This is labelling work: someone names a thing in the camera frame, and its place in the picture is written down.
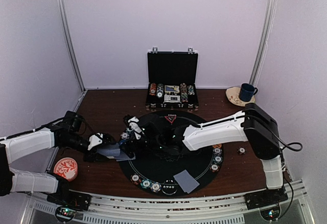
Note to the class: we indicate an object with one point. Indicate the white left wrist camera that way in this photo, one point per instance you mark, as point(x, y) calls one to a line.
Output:
point(95, 140)

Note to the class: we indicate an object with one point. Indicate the left aluminium frame post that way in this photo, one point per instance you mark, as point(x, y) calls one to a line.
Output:
point(69, 44)

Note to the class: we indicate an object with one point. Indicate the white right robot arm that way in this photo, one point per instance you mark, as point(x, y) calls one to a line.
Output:
point(252, 125)

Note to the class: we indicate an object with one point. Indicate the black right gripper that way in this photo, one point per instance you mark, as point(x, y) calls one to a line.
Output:
point(126, 143)

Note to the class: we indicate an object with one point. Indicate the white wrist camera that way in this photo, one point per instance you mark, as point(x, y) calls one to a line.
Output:
point(95, 140)
point(132, 123)

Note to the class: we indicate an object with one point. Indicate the white blue chips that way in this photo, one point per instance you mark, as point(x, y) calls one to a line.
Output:
point(125, 135)
point(217, 151)
point(155, 187)

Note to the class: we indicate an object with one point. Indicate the blue playing card deck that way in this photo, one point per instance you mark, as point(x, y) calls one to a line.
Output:
point(109, 150)

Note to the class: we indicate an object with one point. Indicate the white card box in case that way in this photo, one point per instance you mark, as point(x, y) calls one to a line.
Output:
point(172, 98)

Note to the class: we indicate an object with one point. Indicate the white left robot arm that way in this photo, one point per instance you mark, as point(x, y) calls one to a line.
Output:
point(62, 132)

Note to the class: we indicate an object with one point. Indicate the green chips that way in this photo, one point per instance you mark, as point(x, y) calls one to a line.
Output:
point(146, 184)
point(218, 159)

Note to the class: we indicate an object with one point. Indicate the red chip row in case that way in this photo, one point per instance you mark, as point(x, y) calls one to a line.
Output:
point(153, 88)

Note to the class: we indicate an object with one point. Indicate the right aluminium frame post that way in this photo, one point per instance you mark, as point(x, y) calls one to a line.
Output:
point(263, 43)

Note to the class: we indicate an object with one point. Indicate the purple green chip row in case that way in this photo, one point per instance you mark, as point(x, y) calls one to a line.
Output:
point(191, 90)

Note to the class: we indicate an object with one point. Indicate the red black chip stack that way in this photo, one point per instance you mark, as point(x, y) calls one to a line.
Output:
point(241, 150)

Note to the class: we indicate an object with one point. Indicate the front aluminium rail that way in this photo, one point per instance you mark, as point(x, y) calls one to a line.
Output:
point(231, 208)

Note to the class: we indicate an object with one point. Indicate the round black poker mat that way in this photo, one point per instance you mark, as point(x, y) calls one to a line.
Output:
point(159, 169)

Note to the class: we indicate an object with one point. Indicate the red triangle all-in marker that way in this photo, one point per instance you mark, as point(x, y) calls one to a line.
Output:
point(171, 118)

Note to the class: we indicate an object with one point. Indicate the beige ceramic plate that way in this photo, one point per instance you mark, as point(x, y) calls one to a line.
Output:
point(232, 95)

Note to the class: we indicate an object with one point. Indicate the aluminium frame post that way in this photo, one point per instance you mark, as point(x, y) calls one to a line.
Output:
point(263, 43)
point(69, 44)

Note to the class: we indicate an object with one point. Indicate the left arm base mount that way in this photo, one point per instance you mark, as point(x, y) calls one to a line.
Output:
point(69, 207)

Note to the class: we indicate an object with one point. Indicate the clear round dealer button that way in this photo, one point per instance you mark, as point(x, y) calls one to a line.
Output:
point(169, 187)

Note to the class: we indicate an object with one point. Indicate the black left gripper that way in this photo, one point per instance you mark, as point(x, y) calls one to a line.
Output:
point(96, 157)

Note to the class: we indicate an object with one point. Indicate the black poker chip case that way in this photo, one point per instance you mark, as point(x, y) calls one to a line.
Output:
point(172, 68)

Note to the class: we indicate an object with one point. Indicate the multicolour chip row in case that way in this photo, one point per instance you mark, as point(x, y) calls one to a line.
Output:
point(183, 92)

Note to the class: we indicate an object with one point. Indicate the dark blue mug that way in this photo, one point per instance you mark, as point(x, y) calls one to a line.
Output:
point(247, 91)

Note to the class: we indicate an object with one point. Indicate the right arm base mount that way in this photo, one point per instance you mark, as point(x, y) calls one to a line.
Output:
point(268, 202)

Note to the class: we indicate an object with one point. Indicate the red white round coaster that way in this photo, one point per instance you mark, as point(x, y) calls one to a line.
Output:
point(66, 168)

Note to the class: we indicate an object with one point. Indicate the blue card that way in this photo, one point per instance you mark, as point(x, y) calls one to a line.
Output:
point(184, 174)
point(189, 184)
point(124, 157)

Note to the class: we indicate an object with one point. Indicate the red black chips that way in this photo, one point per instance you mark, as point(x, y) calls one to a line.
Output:
point(214, 168)
point(136, 179)

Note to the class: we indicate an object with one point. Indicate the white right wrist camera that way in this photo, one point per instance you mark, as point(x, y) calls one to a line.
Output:
point(132, 123)

